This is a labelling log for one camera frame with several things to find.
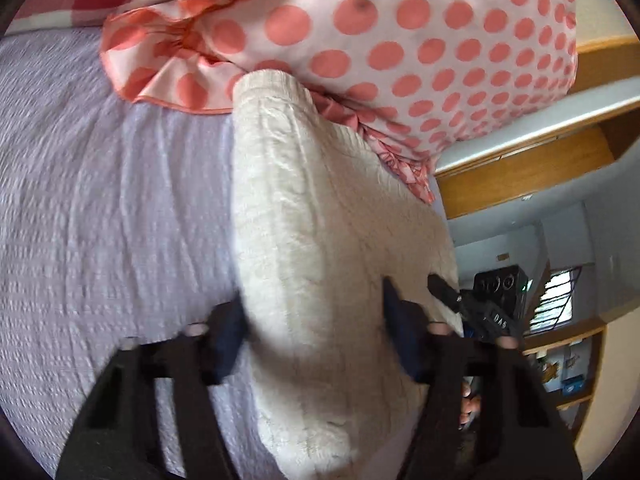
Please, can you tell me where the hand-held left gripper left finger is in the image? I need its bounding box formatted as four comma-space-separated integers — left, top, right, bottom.
55, 297, 249, 480

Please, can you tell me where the pink polka dot pillow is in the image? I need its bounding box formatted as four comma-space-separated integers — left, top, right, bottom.
100, 0, 579, 206

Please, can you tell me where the lavender textured bedspread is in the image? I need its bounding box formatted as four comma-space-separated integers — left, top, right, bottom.
0, 25, 453, 480

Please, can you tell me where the cream knitted sweater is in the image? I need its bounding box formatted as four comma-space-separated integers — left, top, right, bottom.
231, 71, 463, 480

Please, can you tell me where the window with blinds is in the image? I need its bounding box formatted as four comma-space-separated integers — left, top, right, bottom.
529, 267, 582, 334

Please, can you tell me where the person's right hand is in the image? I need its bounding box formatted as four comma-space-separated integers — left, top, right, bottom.
459, 379, 482, 430

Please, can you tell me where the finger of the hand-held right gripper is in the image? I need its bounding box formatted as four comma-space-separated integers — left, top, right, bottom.
426, 273, 464, 312

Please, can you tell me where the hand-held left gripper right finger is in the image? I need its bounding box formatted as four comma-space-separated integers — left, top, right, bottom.
381, 276, 584, 480

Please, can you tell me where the wooden headboard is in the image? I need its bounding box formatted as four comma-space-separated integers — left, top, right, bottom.
432, 35, 640, 221

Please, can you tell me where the wooden shelf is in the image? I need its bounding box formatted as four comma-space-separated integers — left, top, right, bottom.
520, 322, 608, 412

